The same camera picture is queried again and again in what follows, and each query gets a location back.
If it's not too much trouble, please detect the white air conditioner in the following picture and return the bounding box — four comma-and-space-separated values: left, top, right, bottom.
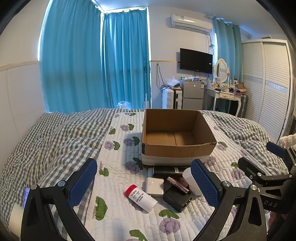
171, 14, 213, 35

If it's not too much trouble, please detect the black rectangular box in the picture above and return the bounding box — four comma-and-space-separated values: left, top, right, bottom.
163, 184, 193, 213

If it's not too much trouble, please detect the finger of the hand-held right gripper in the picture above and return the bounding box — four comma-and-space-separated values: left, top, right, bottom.
266, 141, 296, 167
238, 157, 289, 186

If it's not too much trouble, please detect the narrow teal curtain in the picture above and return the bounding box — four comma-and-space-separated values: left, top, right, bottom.
212, 16, 243, 84

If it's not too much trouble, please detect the white bottle with red cap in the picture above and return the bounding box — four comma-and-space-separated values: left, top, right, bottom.
125, 184, 158, 212

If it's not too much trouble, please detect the grey small fridge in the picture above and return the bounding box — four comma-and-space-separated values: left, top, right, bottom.
183, 80, 204, 110

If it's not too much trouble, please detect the floral quilted blanket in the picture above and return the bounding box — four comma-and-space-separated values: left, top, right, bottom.
82, 109, 289, 241

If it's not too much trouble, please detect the white cup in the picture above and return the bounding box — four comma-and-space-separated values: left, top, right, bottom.
182, 167, 203, 196

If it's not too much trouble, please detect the grey checked duvet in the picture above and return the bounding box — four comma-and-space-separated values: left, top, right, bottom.
0, 108, 275, 232

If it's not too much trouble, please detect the black wall television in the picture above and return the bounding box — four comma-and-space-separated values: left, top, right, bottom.
180, 48, 213, 74

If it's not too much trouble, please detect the white dressing table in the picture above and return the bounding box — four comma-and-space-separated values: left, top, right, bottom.
205, 88, 242, 116

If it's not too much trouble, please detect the white square power adapter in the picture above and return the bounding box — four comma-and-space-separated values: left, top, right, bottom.
145, 177, 164, 197

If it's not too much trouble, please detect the black tube with white end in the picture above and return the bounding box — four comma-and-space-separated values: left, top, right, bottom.
148, 166, 184, 178

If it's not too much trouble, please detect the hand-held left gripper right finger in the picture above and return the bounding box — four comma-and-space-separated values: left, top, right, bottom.
191, 159, 270, 241

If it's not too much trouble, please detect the oval white vanity mirror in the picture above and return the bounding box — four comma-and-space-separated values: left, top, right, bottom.
214, 58, 228, 84

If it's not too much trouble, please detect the white louvred wardrobe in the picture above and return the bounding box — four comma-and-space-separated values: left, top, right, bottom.
242, 39, 294, 143

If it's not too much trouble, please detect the white plastic bag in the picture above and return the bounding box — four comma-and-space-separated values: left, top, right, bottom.
166, 79, 183, 90

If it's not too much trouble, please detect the black hanging cable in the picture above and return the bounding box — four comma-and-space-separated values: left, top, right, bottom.
156, 64, 163, 90

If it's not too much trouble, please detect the dark suitcase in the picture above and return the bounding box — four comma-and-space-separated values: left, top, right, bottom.
236, 94, 249, 118

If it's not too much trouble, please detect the white suitcase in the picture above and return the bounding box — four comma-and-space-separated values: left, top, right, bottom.
162, 89, 184, 109

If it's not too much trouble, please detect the cardboard box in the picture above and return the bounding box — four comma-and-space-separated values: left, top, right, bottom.
142, 109, 217, 167

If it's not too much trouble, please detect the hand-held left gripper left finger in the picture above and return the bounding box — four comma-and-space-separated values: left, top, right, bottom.
21, 158, 97, 241

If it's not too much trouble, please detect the wide blue curtain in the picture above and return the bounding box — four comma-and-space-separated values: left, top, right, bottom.
40, 0, 104, 114

